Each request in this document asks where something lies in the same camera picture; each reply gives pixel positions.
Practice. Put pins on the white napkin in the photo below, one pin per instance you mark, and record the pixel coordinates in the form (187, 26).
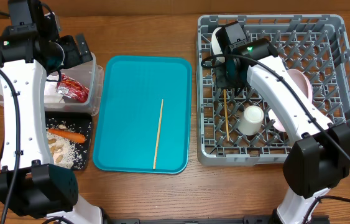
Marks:
(51, 95)

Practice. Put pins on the red snack wrapper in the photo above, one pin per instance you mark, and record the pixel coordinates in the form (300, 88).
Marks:
(73, 89)

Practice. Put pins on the orange carrot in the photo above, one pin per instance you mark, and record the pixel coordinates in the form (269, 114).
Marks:
(75, 137)

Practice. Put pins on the clear plastic bin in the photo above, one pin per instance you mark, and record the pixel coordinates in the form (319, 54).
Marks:
(89, 75)

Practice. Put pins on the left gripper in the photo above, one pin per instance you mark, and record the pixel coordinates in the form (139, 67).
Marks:
(74, 57)

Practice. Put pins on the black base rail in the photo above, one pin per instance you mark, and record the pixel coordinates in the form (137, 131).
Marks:
(259, 219)

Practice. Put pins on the grey plastic dish rack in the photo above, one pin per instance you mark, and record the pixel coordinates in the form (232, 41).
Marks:
(316, 45)

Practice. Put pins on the large white plate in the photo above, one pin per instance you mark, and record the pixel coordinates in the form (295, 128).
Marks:
(304, 85)

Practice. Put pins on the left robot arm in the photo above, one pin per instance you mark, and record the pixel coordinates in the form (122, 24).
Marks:
(30, 183)

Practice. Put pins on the peanuts and rice scraps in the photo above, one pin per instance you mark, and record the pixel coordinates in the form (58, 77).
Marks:
(66, 153)

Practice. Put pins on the white bowl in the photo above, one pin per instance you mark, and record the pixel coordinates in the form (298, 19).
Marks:
(215, 46)

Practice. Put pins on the black plastic tray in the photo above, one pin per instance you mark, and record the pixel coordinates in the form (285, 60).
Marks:
(34, 142)

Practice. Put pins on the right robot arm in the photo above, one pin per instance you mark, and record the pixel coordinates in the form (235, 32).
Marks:
(320, 153)

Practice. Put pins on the teal serving tray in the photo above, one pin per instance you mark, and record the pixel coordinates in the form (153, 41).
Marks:
(129, 115)

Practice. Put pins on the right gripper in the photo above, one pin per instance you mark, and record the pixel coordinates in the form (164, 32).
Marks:
(225, 80)

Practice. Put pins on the white cup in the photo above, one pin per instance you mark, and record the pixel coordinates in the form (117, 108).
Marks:
(251, 120)

